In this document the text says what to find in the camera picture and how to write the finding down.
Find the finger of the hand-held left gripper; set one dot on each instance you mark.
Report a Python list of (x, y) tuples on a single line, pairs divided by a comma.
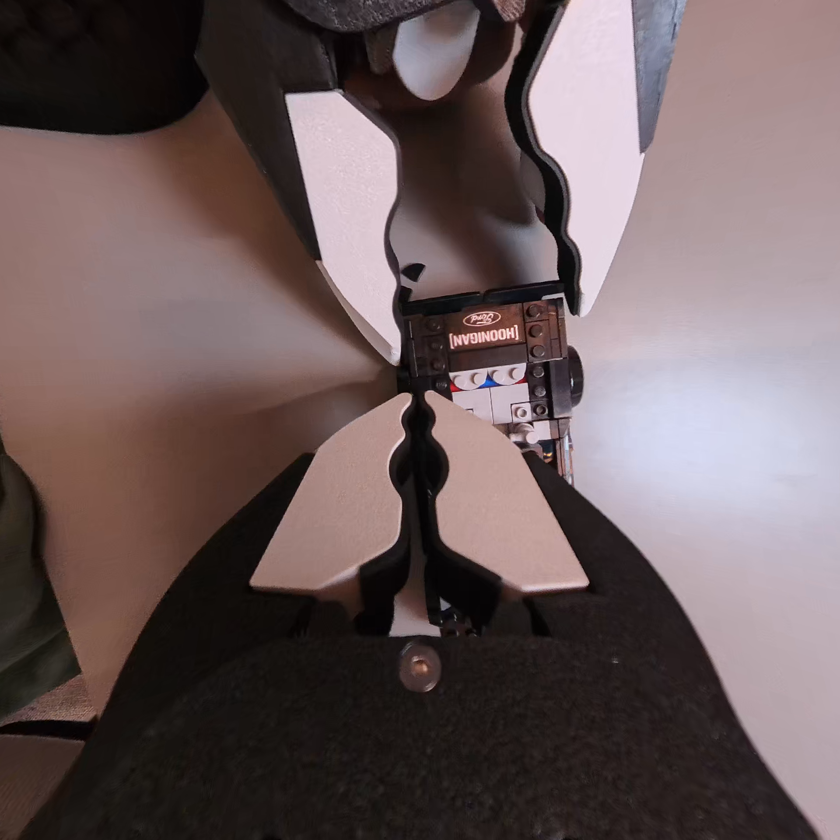
[(348, 210), (591, 131)]

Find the black lego car model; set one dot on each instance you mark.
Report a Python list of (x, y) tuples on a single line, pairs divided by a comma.
[(492, 368)]

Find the person's green sweatshirt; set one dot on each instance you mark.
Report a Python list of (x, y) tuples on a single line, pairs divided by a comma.
[(26, 604)]

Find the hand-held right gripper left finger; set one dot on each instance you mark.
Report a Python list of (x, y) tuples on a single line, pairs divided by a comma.
[(335, 512)]

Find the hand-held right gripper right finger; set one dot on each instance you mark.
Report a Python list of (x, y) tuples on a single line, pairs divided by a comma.
[(509, 512)]

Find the small black lego slope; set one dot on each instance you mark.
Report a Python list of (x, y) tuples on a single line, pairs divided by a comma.
[(414, 274)]

